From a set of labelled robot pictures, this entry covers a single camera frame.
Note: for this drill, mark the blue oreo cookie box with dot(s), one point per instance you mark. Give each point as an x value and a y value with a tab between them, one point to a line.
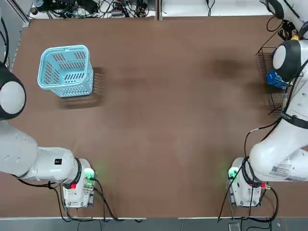
275	79

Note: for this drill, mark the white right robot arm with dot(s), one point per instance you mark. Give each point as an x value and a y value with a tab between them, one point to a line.
276	149

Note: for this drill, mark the black power adapter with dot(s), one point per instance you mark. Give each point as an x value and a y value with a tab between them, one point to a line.
87	6

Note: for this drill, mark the aluminium frame post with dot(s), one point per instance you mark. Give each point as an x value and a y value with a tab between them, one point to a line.
22	19
158	10

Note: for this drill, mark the light blue plastic basket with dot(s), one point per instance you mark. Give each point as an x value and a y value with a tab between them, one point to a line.
41	77

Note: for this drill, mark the small grey box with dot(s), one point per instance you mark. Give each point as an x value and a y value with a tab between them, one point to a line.
234	226

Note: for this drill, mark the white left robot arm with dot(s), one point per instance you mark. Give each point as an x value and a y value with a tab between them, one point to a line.
14	154

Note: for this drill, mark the grey power strip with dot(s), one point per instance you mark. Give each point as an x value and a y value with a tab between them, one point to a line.
118	13

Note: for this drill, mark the dark tape roll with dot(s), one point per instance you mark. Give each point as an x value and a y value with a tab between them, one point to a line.
34	11

